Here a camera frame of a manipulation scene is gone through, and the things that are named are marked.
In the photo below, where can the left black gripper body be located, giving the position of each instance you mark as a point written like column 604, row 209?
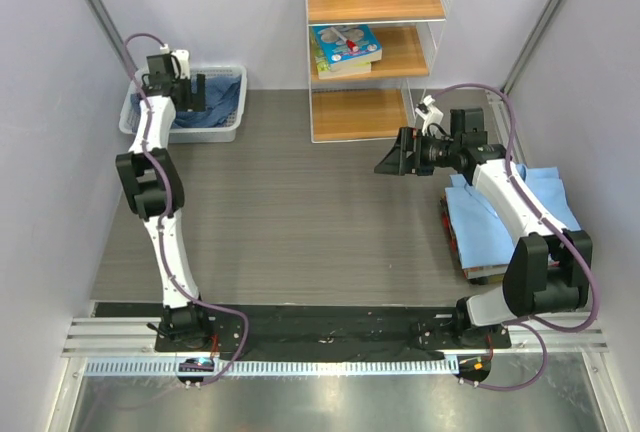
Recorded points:
column 185, row 86

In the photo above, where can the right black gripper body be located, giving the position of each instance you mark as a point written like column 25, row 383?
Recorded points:
column 430, row 152

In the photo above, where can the dark blue checkered shirt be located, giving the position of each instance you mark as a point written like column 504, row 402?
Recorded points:
column 221, row 97

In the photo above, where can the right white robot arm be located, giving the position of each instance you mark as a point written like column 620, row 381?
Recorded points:
column 546, row 272

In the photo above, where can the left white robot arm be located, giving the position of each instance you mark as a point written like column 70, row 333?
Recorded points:
column 154, row 191

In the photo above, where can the folded shirts pile underneath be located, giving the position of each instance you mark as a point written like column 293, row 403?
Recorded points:
column 478, row 240

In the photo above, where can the white plastic laundry basket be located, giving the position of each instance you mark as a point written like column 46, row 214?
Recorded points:
column 223, row 134

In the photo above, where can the folded light blue shirt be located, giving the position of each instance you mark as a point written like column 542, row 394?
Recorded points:
column 522, row 198

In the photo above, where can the blue children's book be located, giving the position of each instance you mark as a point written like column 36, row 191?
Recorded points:
column 338, row 55

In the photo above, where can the green book underneath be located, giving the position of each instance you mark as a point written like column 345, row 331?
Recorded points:
column 325, row 72

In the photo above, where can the red white marker pen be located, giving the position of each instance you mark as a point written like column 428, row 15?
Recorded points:
column 350, row 44

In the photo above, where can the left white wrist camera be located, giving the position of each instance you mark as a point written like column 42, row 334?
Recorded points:
column 181, row 59

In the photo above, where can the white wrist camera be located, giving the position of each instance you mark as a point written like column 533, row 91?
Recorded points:
column 181, row 59
column 427, row 113

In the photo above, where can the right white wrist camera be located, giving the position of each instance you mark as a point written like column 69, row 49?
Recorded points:
column 427, row 113

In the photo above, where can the white wire wooden shelf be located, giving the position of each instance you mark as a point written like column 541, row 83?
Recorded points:
column 373, row 106

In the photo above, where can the black mounting base plate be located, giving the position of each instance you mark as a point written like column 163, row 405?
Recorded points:
column 324, row 333

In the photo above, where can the aluminium rail frame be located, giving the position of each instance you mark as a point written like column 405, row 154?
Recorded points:
column 118, row 347

